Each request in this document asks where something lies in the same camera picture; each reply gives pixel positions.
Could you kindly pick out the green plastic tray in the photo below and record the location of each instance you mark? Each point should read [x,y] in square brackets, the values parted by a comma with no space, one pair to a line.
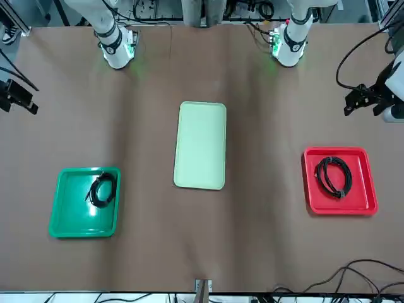
[72,214]

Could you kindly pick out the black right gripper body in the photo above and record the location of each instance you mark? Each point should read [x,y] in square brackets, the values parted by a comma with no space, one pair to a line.
[6,94]

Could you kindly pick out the pale green flat tray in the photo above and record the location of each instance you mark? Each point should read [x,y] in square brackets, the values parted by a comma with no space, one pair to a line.
[200,145]

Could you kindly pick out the black and white shoe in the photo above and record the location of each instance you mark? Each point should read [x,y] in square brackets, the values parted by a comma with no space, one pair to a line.
[11,34]

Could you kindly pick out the aluminium frame profile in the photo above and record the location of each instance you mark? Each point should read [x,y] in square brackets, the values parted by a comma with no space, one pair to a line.
[19,25]
[391,14]

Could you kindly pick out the aluminium camera post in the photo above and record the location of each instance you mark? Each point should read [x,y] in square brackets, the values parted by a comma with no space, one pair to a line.
[203,290]

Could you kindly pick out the red plastic tray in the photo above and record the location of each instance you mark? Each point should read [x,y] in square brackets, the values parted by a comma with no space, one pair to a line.
[363,195]

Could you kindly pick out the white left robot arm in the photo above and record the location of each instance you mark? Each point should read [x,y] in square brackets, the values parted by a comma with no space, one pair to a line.
[293,47]

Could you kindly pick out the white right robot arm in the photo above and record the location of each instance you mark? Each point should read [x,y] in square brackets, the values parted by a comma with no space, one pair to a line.
[115,47]

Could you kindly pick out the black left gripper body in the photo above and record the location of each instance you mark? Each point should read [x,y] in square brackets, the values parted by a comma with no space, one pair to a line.
[382,94]

